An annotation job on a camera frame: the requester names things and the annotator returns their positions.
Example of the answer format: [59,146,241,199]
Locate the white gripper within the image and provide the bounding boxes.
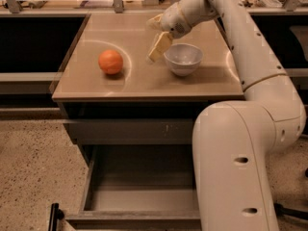
[146,2,193,63]

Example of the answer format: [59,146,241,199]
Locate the orange fruit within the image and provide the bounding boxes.
[98,50,123,75]

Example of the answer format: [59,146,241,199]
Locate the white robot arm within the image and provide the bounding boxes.
[147,0,306,231]

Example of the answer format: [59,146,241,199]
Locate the grey drawer cabinet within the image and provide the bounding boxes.
[52,11,243,160]

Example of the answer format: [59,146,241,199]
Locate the closed top drawer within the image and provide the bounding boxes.
[64,119,193,145]

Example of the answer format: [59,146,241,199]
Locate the open middle drawer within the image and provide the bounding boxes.
[66,145,201,231]

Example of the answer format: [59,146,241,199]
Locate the white bowl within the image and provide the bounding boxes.
[164,43,203,77]

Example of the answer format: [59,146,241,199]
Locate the black chair base leg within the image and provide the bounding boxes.
[274,203,308,220]

